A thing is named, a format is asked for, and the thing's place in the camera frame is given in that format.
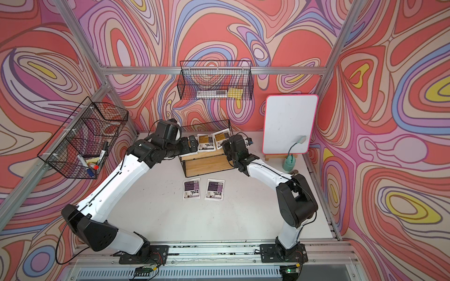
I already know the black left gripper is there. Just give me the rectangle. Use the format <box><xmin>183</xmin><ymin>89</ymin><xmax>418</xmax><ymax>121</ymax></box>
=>
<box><xmin>162</xmin><ymin>133</ymin><xmax>199</xmax><ymax>159</ymax></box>

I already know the yellow coffee bag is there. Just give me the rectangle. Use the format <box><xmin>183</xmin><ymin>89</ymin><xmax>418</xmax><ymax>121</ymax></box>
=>
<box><xmin>179</xmin><ymin>148</ymin><xmax>198</xmax><ymax>157</ymax></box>
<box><xmin>198</xmin><ymin>134</ymin><xmax>216</xmax><ymax>152</ymax></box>
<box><xmin>213</xmin><ymin>128</ymin><xmax>230</xmax><ymax>150</ymax></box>

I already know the purple coffee bag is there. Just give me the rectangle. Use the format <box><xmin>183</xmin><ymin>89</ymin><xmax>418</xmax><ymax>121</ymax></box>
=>
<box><xmin>183</xmin><ymin>178</ymin><xmax>200</xmax><ymax>200</ymax></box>
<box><xmin>205</xmin><ymin>179</ymin><xmax>225</xmax><ymax>201</ymax></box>

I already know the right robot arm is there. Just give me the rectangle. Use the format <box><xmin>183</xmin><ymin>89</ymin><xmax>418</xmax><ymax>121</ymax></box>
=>
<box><xmin>223</xmin><ymin>134</ymin><xmax>318</xmax><ymax>261</ymax></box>

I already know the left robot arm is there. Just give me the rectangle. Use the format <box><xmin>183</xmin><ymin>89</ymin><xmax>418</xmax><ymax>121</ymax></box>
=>
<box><xmin>62</xmin><ymin>119</ymin><xmax>199</xmax><ymax>255</ymax></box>

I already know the wooden whiteboard easel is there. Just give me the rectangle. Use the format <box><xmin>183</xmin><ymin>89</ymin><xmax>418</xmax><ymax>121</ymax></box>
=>
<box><xmin>264</xmin><ymin>154</ymin><xmax>288</xmax><ymax>161</ymax></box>

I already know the yellow sponge in basket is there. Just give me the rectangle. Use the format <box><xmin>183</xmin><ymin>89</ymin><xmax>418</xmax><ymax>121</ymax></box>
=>
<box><xmin>227</xmin><ymin>87</ymin><xmax>244</xmax><ymax>100</ymax></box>

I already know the pink framed whiteboard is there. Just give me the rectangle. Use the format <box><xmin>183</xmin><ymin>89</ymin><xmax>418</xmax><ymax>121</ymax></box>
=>
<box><xmin>262</xmin><ymin>94</ymin><xmax>318</xmax><ymax>155</ymax></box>

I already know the black whiteboard marker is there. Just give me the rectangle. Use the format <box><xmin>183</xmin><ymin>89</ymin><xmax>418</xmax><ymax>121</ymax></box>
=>
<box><xmin>96</xmin><ymin>141</ymin><xmax>109</xmax><ymax>170</ymax></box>

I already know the black wire wooden shelf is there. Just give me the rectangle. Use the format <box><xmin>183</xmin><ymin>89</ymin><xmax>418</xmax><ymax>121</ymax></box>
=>
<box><xmin>178</xmin><ymin>119</ymin><xmax>233</xmax><ymax>178</ymax></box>

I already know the black wire wall basket rear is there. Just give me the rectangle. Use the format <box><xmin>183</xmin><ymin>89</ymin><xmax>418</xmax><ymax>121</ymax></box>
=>
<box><xmin>177</xmin><ymin>59</ymin><xmax>254</xmax><ymax>100</ymax></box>

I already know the black wire wall basket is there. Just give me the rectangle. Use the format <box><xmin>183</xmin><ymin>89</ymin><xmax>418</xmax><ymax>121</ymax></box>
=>
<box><xmin>37</xmin><ymin>97</ymin><xmax>128</xmax><ymax>179</ymax></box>
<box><xmin>177</xmin><ymin>59</ymin><xmax>254</xmax><ymax>100</ymax></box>

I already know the black wire wall basket left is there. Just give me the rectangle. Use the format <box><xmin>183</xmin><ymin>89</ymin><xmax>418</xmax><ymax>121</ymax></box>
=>
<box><xmin>37</xmin><ymin>97</ymin><xmax>128</xmax><ymax>179</ymax></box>

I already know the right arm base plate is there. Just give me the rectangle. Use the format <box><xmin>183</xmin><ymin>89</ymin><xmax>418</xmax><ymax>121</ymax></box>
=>
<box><xmin>259</xmin><ymin>243</ymin><xmax>309</xmax><ymax>264</ymax></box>

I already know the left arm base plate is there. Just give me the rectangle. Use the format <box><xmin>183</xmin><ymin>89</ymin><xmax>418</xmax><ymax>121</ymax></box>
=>
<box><xmin>119</xmin><ymin>245</ymin><xmax>169</xmax><ymax>265</ymax></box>

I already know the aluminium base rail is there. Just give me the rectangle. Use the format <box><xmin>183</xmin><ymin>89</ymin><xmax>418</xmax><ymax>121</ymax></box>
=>
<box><xmin>60</xmin><ymin>240</ymin><xmax>368</xmax><ymax>281</ymax></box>

